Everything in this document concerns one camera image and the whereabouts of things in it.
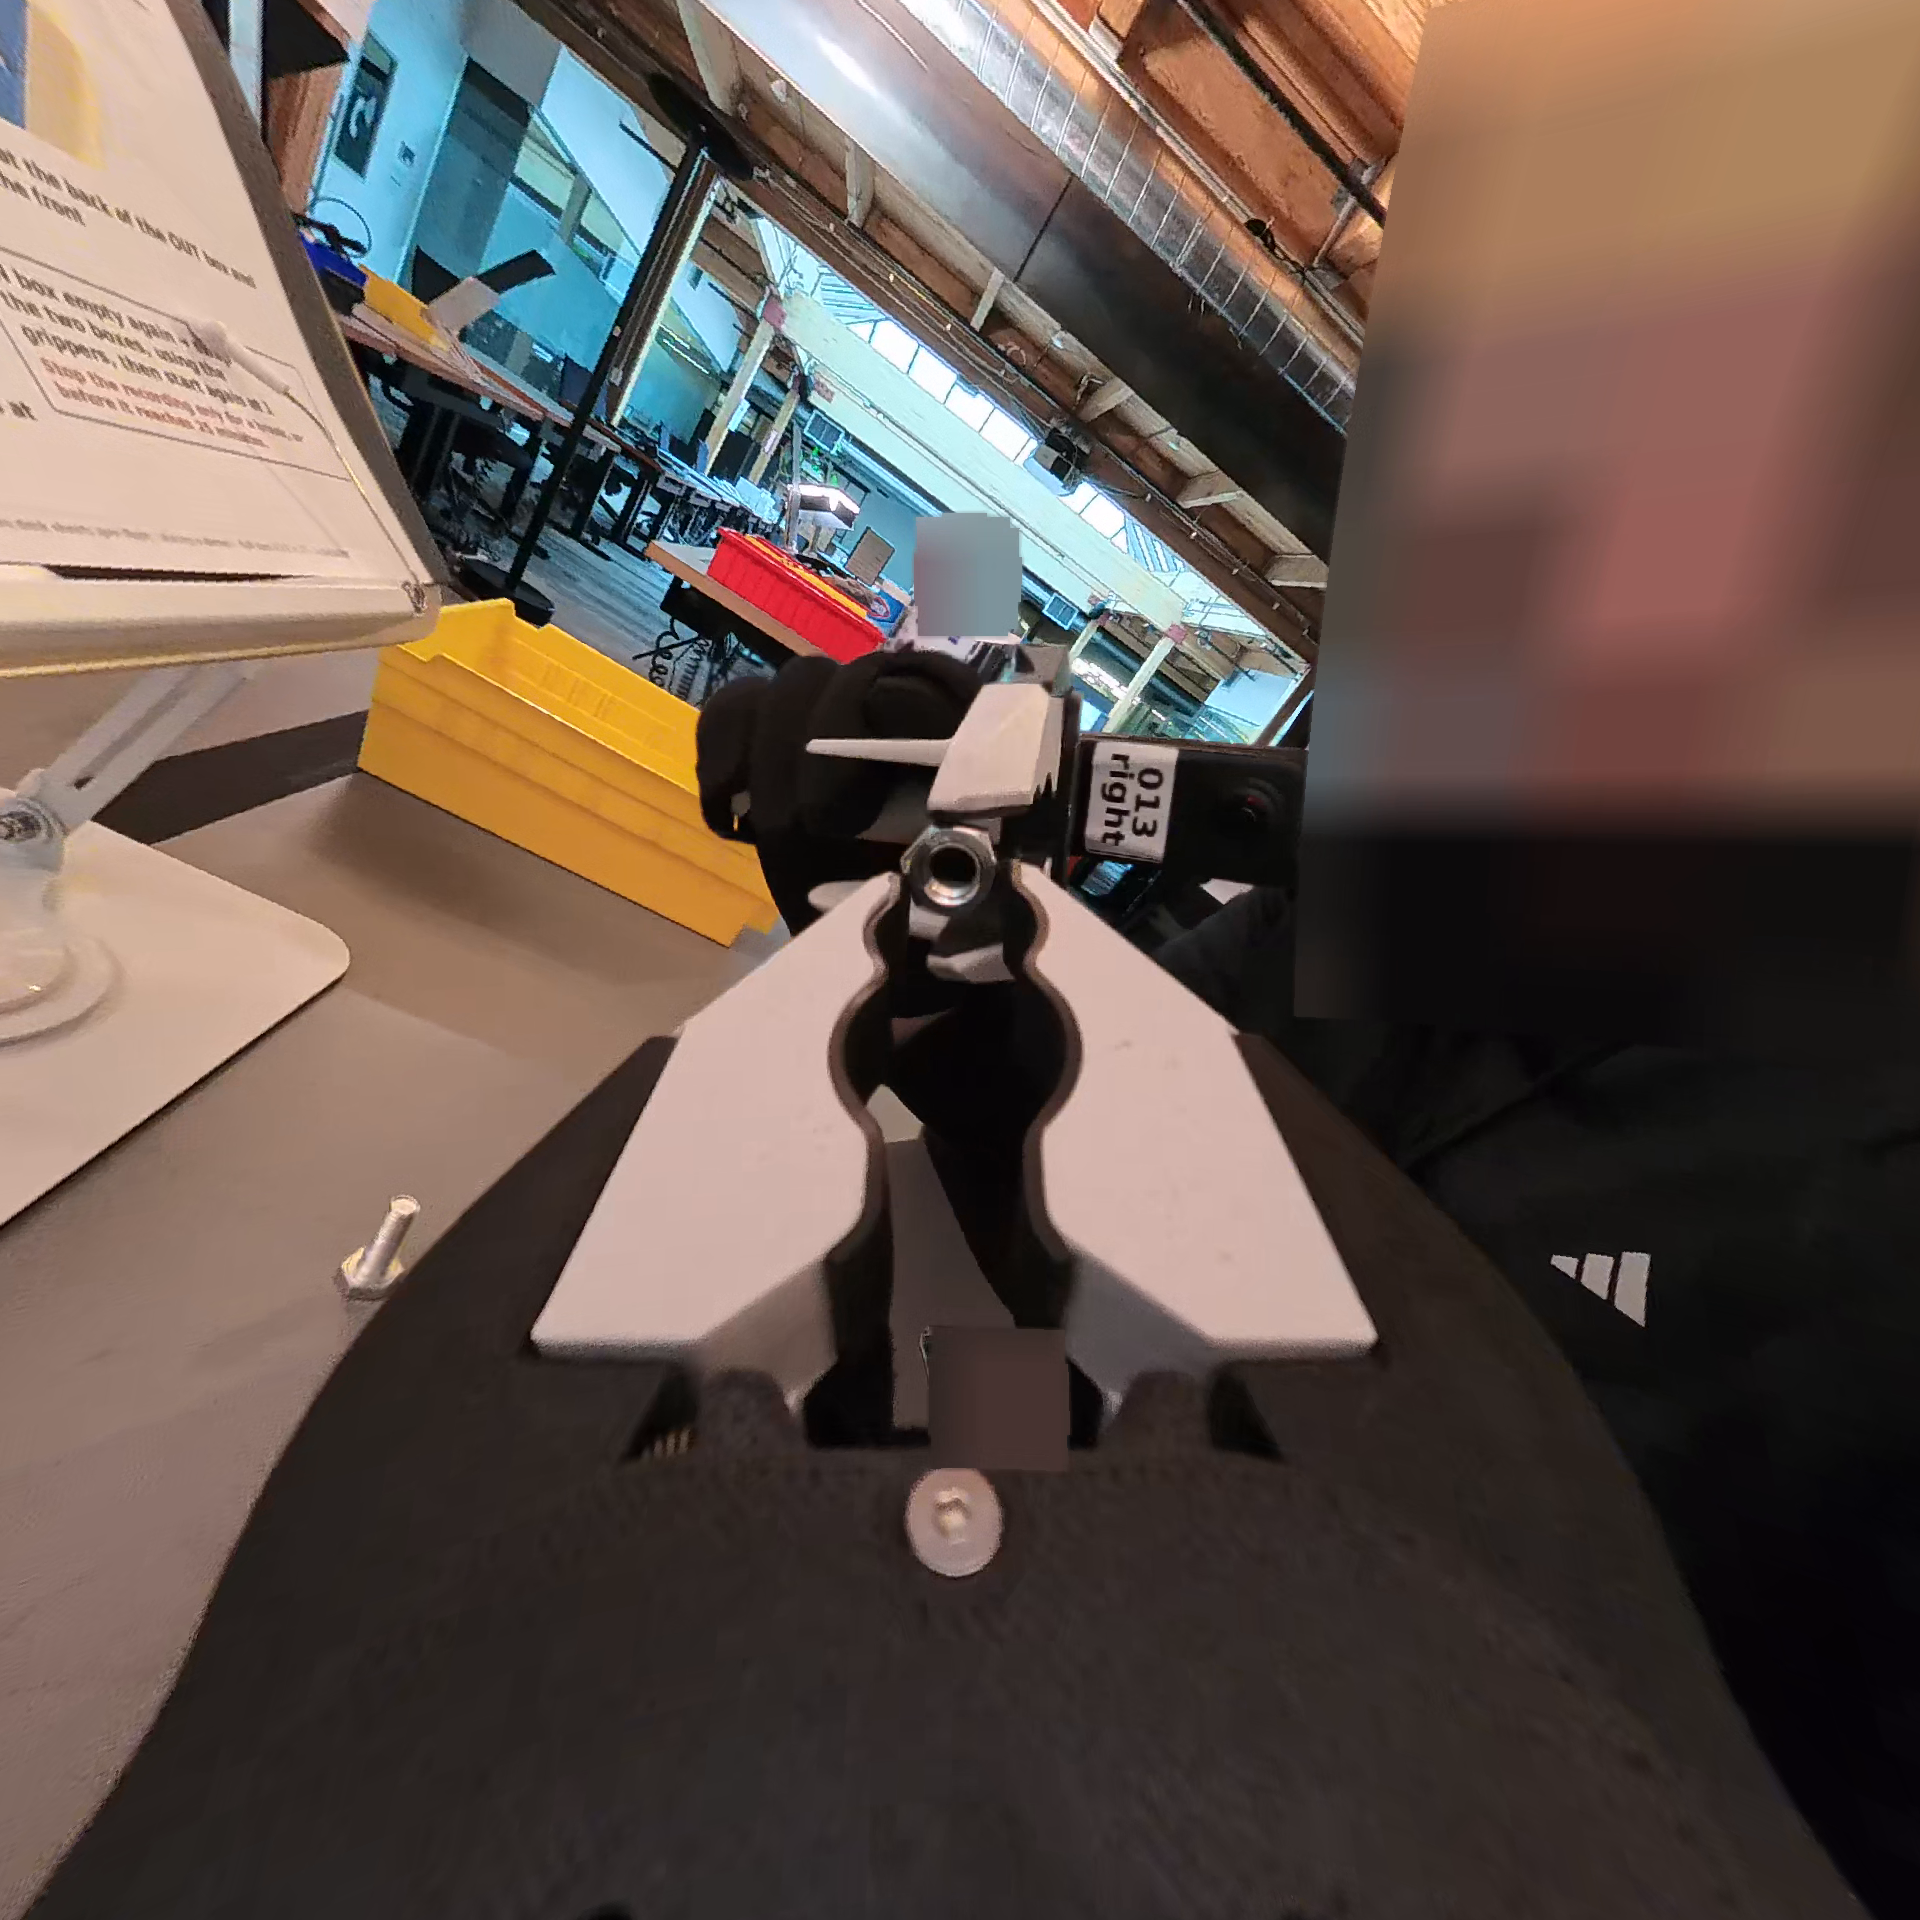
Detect thin retaining wire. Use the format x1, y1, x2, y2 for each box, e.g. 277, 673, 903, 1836
187, 316, 422, 601

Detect small yellow bin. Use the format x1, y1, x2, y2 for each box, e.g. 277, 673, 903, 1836
359, 267, 452, 351

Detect long wooden workbench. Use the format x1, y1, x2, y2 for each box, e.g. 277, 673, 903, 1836
336, 300, 677, 557

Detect black floor pole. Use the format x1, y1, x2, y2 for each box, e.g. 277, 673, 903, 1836
450, 75, 781, 625

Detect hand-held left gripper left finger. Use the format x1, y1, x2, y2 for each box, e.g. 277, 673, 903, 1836
531, 873, 920, 1450

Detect person's right hand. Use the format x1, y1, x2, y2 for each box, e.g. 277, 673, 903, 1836
698, 647, 991, 940

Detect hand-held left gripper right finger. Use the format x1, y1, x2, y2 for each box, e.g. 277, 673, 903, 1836
1008, 871, 1378, 1442

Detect wooden table black legs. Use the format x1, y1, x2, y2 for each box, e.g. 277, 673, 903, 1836
645, 538, 903, 706

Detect red plastic bin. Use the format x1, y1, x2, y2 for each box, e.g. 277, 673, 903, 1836
710, 528, 888, 664

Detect steel hex nut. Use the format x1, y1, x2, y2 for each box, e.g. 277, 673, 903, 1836
903, 833, 1004, 922

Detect yellow plastic bin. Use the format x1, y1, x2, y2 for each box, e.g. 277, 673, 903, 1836
357, 597, 783, 952

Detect silver ceiling duct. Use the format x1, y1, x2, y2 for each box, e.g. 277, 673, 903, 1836
900, 0, 1359, 437

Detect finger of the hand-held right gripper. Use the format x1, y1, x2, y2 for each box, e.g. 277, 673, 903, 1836
927, 681, 1064, 827

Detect steel hex bolt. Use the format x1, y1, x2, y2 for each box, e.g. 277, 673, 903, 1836
336, 1191, 424, 1299

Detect person's right forearm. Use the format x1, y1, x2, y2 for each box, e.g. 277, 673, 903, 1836
1048, 877, 1308, 1052

